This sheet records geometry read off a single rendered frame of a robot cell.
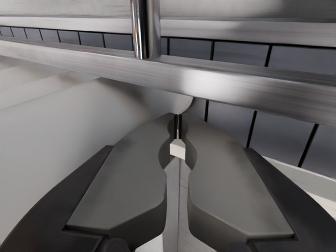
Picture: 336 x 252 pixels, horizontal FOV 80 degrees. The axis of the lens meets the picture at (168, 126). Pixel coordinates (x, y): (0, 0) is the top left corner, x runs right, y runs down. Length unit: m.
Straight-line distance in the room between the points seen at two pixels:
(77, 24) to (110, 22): 0.05
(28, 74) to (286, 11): 0.21
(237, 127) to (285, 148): 0.04
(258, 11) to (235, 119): 0.09
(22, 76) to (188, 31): 0.13
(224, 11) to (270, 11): 0.04
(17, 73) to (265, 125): 0.20
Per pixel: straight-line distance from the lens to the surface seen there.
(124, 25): 0.21
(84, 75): 0.17
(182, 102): 0.15
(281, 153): 0.18
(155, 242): 0.39
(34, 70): 0.21
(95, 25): 0.24
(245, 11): 0.20
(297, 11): 0.20
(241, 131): 0.17
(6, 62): 0.25
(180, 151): 0.16
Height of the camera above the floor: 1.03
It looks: 47 degrees down
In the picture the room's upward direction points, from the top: 128 degrees counter-clockwise
